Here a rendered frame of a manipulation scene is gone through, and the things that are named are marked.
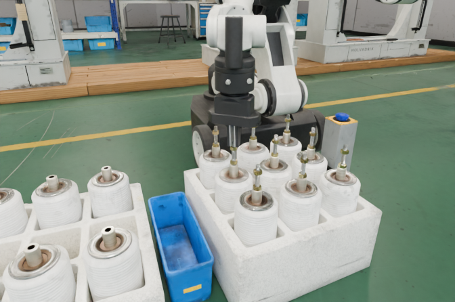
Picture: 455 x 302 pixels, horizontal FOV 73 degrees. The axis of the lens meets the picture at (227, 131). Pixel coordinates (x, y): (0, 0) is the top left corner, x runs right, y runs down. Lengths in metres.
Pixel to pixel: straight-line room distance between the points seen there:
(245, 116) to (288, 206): 0.23
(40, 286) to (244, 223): 0.37
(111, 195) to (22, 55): 2.14
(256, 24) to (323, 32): 2.78
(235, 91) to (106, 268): 0.40
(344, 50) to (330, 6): 0.48
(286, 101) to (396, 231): 0.54
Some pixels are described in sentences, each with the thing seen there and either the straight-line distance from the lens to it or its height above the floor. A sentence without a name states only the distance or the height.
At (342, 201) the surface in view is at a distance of 0.80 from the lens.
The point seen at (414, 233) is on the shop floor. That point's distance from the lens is 1.14.
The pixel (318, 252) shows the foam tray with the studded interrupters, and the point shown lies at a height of 0.12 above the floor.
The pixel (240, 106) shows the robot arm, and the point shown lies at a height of 0.44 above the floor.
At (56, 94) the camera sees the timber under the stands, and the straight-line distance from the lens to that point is 2.59.
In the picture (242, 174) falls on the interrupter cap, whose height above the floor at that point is 0.25.
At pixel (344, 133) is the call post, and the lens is 1.01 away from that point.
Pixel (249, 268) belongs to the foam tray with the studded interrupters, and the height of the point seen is 0.15.
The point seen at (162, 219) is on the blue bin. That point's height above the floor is 0.04.
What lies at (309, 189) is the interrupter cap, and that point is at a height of 0.25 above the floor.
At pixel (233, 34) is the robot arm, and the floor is 0.60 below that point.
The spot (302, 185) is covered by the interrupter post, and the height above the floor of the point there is 0.27.
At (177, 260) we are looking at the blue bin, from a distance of 0.92.
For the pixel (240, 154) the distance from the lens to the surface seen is 0.89.
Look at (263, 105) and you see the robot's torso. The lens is 1.11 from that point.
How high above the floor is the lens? 0.65
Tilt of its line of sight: 23 degrees down
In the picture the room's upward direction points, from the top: straight up
